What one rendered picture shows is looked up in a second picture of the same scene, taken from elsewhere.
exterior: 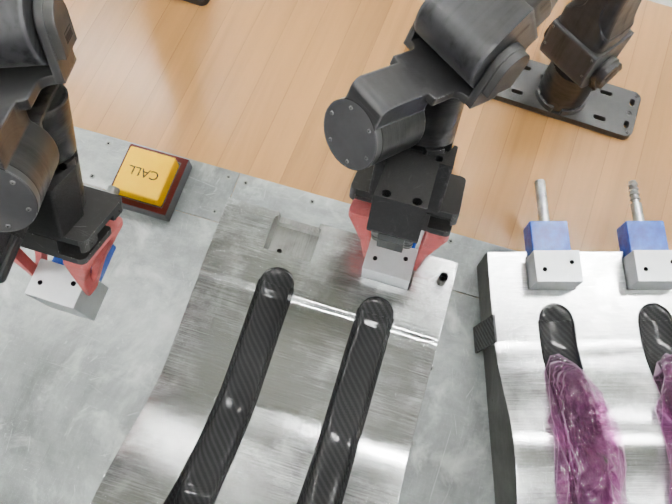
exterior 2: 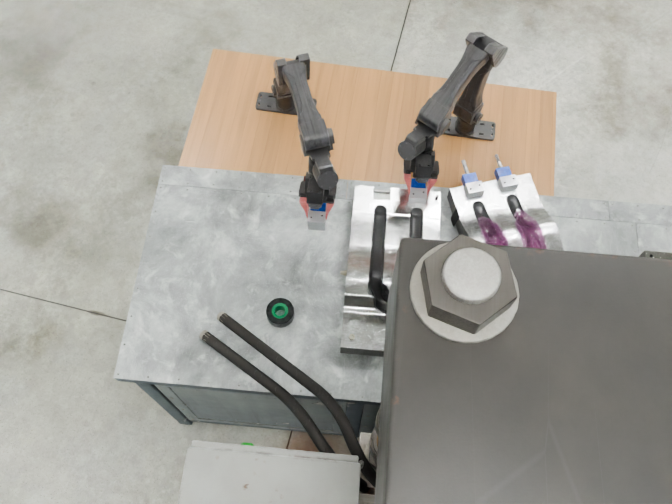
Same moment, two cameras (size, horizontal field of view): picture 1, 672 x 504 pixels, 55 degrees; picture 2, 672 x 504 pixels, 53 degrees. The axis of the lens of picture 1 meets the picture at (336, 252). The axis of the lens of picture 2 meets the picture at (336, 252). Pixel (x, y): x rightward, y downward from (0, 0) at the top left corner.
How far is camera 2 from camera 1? 1.40 m
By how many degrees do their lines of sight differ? 7
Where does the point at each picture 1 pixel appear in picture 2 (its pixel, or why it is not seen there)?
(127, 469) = (353, 269)
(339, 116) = (402, 146)
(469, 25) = (433, 116)
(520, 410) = (471, 233)
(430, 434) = not seen: hidden behind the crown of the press
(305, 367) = (397, 234)
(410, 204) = (427, 166)
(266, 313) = (379, 220)
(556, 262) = (474, 186)
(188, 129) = not seen: hidden behind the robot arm
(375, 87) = (412, 136)
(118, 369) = (324, 256)
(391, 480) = not seen: hidden behind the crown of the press
